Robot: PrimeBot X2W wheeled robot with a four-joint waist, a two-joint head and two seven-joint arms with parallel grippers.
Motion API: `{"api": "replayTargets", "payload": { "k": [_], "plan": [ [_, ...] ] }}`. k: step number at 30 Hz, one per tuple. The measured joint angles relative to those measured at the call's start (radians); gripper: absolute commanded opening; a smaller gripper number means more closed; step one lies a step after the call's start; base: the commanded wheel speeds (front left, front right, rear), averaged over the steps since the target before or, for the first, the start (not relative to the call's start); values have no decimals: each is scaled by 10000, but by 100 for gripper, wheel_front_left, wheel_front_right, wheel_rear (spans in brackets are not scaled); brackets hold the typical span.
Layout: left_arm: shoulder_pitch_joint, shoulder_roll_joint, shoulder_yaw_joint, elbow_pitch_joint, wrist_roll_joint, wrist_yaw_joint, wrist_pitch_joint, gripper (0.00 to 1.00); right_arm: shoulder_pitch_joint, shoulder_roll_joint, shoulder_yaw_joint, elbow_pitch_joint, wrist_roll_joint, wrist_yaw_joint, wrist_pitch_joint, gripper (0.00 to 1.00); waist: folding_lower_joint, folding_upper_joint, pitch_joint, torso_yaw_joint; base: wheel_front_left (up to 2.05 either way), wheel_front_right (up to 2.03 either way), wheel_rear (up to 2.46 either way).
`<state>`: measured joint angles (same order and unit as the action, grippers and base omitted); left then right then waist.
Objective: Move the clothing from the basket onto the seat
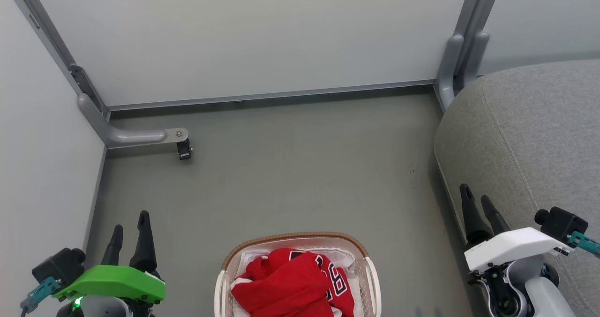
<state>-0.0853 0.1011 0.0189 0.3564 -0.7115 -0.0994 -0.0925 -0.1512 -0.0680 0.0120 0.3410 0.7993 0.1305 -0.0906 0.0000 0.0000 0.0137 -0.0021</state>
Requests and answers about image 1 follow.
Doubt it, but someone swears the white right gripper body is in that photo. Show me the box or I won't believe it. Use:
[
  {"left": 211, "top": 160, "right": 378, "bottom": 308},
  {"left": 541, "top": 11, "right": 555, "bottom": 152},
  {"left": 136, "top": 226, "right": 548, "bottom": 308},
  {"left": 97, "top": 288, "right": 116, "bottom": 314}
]
[{"left": 464, "top": 227, "right": 573, "bottom": 285}]

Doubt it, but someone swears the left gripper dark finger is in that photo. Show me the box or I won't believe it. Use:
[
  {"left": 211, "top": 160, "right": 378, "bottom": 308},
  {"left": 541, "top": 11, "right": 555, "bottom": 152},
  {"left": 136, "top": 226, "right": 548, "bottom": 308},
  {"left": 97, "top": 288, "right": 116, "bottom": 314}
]
[
  {"left": 101, "top": 225, "right": 124, "bottom": 267},
  {"left": 129, "top": 210, "right": 160, "bottom": 278}
]

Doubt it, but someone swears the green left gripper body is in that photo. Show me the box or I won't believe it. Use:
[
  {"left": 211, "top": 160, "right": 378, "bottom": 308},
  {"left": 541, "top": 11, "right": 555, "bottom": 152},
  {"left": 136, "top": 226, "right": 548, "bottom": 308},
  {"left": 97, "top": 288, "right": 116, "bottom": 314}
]
[{"left": 52, "top": 264, "right": 166, "bottom": 317}]

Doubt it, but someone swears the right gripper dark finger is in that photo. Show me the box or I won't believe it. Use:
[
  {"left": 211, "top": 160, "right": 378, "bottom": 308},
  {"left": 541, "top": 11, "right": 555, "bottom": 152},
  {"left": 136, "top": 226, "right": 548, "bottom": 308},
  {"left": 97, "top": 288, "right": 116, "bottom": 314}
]
[
  {"left": 480, "top": 195, "right": 510, "bottom": 235},
  {"left": 459, "top": 184, "right": 493, "bottom": 251}
]

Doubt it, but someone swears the red jersey with white trim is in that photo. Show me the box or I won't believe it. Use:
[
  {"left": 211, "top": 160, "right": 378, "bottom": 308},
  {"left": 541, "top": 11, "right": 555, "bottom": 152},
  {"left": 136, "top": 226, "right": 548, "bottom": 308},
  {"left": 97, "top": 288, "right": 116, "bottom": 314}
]
[{"left": 230, "top": 248, "right": 355, "bottom": 317}]

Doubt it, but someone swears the grey fabric sofa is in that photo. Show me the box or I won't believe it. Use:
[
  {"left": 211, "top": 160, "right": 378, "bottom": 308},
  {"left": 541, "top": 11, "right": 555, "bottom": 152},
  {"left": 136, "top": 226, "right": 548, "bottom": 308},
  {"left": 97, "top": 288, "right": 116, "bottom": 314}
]
[{"left": 434, "top": 59, "right": 600, "bottom": 317}]

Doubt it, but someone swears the grey metal partition foot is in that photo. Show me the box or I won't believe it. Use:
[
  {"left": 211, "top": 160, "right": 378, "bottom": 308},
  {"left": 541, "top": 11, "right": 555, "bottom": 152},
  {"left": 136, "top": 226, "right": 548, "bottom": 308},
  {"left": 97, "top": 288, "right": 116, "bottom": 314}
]
[
  {"left": 464, "top": 31, "right": 490, "bottom": 85},
  {"left": 434, "top": 34, "right": 465, "bottom": 113},
  {"left": 77, "top": 93, "right": 189, "bottom": 150}
]

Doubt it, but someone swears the white laundry basket brown rim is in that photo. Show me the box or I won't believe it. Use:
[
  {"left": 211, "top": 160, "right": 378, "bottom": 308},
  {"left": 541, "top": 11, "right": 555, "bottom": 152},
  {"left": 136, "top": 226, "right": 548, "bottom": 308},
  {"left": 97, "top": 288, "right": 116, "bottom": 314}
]
[{"left": 214, "top": 232, "right": 382, "bottom": 317}]

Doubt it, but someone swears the teal left camera connector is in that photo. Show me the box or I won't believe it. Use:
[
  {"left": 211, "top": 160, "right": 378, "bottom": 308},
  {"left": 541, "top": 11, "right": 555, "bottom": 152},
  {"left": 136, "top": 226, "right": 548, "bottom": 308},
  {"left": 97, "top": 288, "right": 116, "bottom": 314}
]
[{"left": 20, "top": 276, "right": 61, "bottom": 314}]

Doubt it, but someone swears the teal camera connector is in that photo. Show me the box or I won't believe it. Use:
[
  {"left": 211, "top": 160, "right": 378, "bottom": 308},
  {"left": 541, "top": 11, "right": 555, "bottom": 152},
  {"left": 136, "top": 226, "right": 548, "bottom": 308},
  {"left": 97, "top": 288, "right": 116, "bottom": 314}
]
[
  {"left": 20, "top": 276, "right": 61, "bottom": 314},
  {"left": 567, "top": 231, "right": 600, "bottom": 259}
]

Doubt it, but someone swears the teal right camera connector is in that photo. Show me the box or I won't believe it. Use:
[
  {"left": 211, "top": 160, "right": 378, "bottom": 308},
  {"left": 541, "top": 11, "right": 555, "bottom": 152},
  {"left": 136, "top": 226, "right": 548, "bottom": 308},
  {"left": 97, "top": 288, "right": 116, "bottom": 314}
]
[{"left": 567, "top": 231, "right": 600, "bottom": 259}]

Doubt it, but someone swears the grey metal partition rail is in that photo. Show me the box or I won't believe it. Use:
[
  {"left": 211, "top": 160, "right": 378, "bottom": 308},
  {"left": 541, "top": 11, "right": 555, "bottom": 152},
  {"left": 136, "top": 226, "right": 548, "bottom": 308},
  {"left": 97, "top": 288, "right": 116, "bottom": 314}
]
[{"left": 107, "top": 79, "right": 436, "bottom": 112}]

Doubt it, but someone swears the grey metal partition post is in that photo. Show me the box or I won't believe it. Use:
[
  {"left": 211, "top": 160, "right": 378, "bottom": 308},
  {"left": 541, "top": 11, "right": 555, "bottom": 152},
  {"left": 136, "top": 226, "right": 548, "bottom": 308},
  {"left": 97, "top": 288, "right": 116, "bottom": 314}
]
[
  {"left": 452, "top": 0, "right": 504, "bottom": 90},
  {"left": 2, "top": 0, "right": 111, "bottom": 121}
]

